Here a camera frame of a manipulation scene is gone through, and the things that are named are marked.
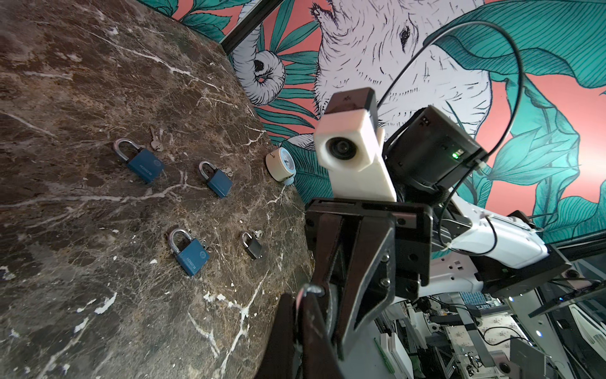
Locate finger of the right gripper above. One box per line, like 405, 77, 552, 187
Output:
333, 219, 395, 360
307, 214, 345, 294

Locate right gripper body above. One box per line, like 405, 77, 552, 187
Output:
306, 198, 433, 300

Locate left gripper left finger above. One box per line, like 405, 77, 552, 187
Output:
254, 294, 295, 379

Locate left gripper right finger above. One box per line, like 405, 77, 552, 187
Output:
299, 293, 344, 379

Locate black padlock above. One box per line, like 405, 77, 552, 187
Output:
241, 232, 263, 260

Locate large blue padlock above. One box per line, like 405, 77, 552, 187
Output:
198, 161, 233, 198

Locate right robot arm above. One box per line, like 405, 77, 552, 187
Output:
306, 106, 571, 358

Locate small round clock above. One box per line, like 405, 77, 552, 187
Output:
265, 147, 296, 186

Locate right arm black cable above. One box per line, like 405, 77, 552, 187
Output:
376, 20, 526, 257

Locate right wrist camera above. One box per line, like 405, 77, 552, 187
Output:
313, 87, 397, 202

